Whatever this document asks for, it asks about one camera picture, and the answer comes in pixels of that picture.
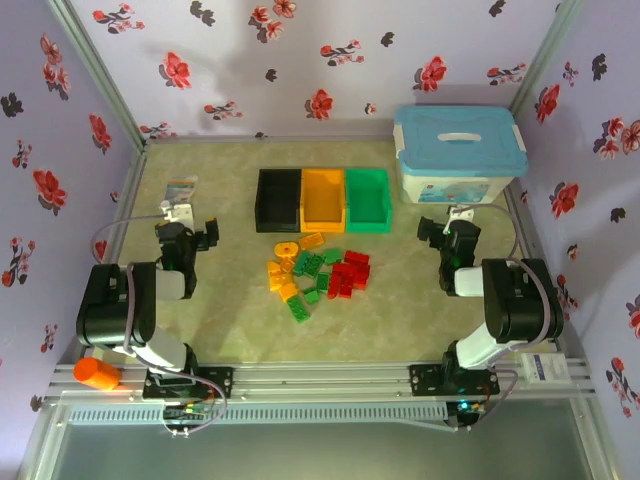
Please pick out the red lego brick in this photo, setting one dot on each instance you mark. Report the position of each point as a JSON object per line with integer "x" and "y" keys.
{"x": 346, "y": 290}
{"x": 363, "y": 272}
{"x": 334, "y": 288}
{"x": 359, "y": 283}
{"x": 344, "y": 270}
{"x": 356, "y": 258}

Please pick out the round yellow lego with hole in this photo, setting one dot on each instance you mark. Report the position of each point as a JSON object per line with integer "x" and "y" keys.
{"x": 292, "y": 250}

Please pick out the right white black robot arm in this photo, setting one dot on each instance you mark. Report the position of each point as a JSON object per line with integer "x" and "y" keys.
{"x": 515, "y": 300}

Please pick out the small printed paper packet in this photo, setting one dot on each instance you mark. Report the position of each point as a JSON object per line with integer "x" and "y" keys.
{"x": 181, "y": 190}

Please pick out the green plastic bin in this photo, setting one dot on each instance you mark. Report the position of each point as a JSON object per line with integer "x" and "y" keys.
{"x": 367, "y": 200}

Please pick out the black plastic bin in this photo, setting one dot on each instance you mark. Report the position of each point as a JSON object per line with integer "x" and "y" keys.
{"x": 277, "y": 200}

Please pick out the yellow plastic bin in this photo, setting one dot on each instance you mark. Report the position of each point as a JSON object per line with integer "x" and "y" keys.
{"x": 322, "y": 200}

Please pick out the white storage box blue lid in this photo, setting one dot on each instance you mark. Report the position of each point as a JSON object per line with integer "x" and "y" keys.
{"x": 450, "y": 120}

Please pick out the orange plastic cylinder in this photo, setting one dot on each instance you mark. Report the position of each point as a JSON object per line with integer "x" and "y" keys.
{"x": 97, "y": 374}

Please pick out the small white labelled box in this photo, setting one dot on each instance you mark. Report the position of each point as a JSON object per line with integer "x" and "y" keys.
{"x": 542, "y": 369}

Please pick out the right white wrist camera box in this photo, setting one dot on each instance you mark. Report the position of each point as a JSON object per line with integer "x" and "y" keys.
{"x": 462, "y": 212}

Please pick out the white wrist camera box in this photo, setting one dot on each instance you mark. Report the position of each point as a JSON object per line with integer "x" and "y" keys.
{"x": 462, "y": 212}
{"x": 179, "y": 214}

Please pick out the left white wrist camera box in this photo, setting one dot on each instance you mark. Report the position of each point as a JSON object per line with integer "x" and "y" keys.
{"x": 179, "y": 214}

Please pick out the aluminium wall edge rail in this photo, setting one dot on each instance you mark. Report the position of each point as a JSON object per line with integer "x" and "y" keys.
{"x": 300, "y": 138}

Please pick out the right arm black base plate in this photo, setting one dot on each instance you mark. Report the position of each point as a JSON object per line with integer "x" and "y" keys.
{"x": 425, "y": 380}

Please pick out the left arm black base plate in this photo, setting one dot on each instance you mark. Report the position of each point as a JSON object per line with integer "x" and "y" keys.
{"x": 222, "y": 382}

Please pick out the aluminium corner post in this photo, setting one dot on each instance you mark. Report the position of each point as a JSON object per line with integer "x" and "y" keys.
{"x": 101, "y": 75}
{"x": 547, "y": 50}

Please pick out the long aluminium base rail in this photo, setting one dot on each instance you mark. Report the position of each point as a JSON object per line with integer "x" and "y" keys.
{"x": 320, "y": 382}

